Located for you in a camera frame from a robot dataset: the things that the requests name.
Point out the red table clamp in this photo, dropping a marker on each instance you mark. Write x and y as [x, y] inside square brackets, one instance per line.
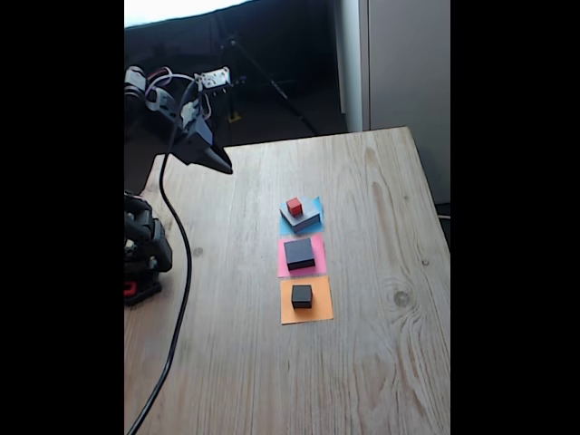
[130, 289]

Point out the bright white light panel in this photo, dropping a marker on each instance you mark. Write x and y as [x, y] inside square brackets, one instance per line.
[172, 9]

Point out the medium black cube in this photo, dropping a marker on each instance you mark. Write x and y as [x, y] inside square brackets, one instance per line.
[299, 251]

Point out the small red cube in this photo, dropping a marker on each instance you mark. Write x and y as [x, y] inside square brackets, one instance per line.
[294, 207]

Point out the small black cube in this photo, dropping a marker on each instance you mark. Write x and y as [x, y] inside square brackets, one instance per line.
[301, 295]

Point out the white cabinet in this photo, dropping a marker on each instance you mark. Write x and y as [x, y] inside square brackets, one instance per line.
[408, 68]

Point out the orange paper sheet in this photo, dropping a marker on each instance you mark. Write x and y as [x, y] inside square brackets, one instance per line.
[321, 308]

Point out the black tripod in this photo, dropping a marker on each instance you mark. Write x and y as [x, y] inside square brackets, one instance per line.
[272, 86]

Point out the large grey cube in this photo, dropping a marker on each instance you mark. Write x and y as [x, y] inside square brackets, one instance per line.
[310, 215]

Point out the pink paper sheet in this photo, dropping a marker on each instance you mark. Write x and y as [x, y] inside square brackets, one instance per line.
[319, 258]

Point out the small gripper camera board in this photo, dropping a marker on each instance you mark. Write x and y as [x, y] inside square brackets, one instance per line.
[215, 79]

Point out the black light stand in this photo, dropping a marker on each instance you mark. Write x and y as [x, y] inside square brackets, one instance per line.
[145, 50]

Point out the blue paper sheet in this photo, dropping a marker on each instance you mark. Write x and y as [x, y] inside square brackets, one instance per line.
[319, 204]

